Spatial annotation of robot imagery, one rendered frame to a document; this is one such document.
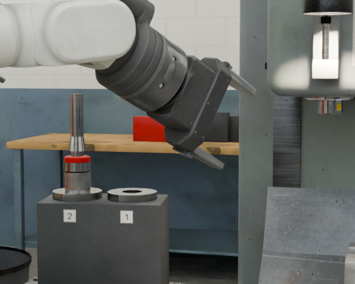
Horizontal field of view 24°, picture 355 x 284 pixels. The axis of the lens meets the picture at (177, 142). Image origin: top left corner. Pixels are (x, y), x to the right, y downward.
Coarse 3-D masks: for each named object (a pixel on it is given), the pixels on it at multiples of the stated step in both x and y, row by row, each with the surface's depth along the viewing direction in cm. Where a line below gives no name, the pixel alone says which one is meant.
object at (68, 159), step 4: (68, 156) 147; (84, 156) 147; (88, 156) 147; (64, 160) 147; (68, 160) 146; (72, 160) 145; (76, 160) 145; (80, 160) 145; (84, 160) 146; (88, 160) 147
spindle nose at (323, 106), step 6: (318, 102) 138; (324, 102) 137; (330, 102) 137; (336, 102) 137; (342, 102) 138; (318, 108) 139; (324, 108) 138; (330, 108) 137; (336, 108) 137; (342, 108) 138
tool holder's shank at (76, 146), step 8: (72, 96) 145; (80, 96) 146; (72, 104) 146; (80, 104) 146; (72, 112) 146; (80, 112) 146; (72, 120) 146; (80, 120) 146; (72, 128) 146; (80, 128) 146; (72, 136) 146; (80, 136) 146; (72, 144) 146; (80, 144) 146; (72, 152) 147; (80, 152) 146
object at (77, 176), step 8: (64, 168) 147; (72, 168) 145; (80, 168) 145; (88, 168) 147; (64, 176) 147; (72, 176) 146; (80, 176) 146; (88, 176) 147; (64, 184) 148; (72, 184) 146; (80, 184) 146; (88, 184) 147; (72, 192) 146; (80, 192) 146
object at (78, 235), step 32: (64, 192) 146; (96, 192) 146; (128, 192) 149; (64, 224) 143; (96, 224) 142; (128, 224) 141; (160, 224) 141; (64, 256) 143; (96, 256) 143; (128, 256) 142; (160, 256) 141
